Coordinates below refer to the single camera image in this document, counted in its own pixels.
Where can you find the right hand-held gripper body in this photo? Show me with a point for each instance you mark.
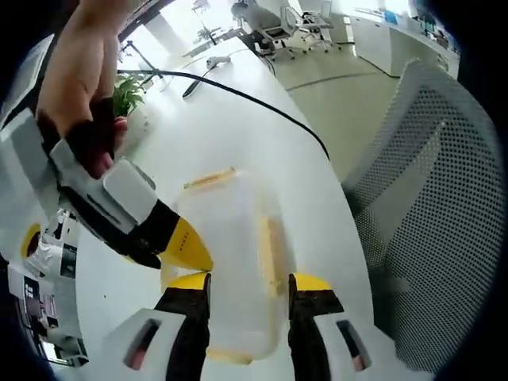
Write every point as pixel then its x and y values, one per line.
pixel 24 158

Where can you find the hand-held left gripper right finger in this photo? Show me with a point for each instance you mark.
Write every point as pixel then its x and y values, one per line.
pixel 317 317

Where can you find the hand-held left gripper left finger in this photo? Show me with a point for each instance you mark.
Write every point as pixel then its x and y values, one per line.
pixel 174 317

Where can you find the clear container with yellow clips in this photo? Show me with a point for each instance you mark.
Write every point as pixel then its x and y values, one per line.
pixel 274 254

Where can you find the person's right hand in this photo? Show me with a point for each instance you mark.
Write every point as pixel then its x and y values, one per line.
pixel 79 71

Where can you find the white plant pot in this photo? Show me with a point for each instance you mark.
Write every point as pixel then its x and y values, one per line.
pixel 139 119

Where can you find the green potted plant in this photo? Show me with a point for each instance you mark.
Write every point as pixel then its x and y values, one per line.
pixel 129 95

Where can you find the grey mesh office chair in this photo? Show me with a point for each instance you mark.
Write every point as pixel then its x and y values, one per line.
pixel 428 198

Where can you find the small white device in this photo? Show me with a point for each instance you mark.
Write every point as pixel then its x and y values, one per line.
pixel 217 61

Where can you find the grey background office chair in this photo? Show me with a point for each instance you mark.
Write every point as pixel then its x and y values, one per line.
pixel 258 24

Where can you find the white background office chair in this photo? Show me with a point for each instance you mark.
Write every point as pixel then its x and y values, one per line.
pixel 313 28

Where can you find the white cabinet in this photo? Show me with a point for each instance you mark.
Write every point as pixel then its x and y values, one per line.
pixel 397 39

